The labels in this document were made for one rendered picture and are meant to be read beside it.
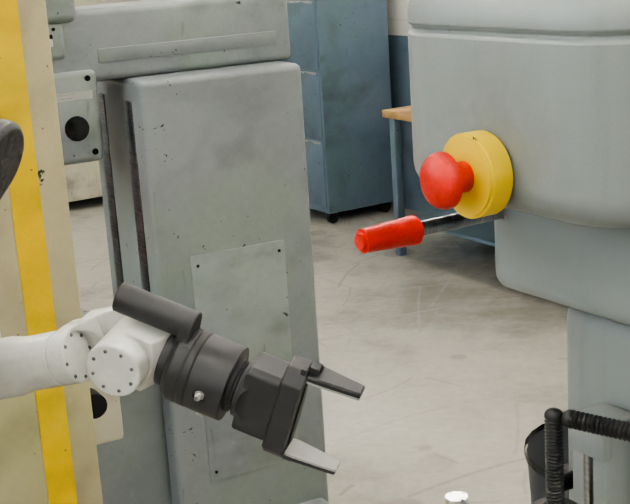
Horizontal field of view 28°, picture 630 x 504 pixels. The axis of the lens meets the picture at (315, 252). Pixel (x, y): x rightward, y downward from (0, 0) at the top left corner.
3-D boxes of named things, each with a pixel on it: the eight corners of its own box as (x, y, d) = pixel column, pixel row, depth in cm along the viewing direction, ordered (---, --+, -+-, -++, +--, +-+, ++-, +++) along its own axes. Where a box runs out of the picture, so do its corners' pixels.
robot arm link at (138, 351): (171, 430, 137) (79, 392, 139) (208, 382, 147) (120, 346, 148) (192, 347, 132) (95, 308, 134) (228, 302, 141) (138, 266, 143)
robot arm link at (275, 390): (270, 479, 138) (171, 437, 139) (297, 432, 146) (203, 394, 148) (297, 388, 132) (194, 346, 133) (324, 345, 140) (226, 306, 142)
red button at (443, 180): (448, 216, 84) (446, 157, 83) (413, 207, 88) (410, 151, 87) (487, 208, 86) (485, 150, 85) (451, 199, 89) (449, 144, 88)
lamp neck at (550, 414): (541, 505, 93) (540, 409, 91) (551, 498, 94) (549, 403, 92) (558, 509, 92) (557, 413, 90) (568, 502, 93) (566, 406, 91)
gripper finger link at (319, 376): (357, 404, 134) (304, 382, 135) (365, 389, 137) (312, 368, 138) (361, 392, 133) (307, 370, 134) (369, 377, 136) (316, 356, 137)
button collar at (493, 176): (493, 225, 85) (490, 138, 84) (439, 212, 90) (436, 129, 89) (516, 220, 86) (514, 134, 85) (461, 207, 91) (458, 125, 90)
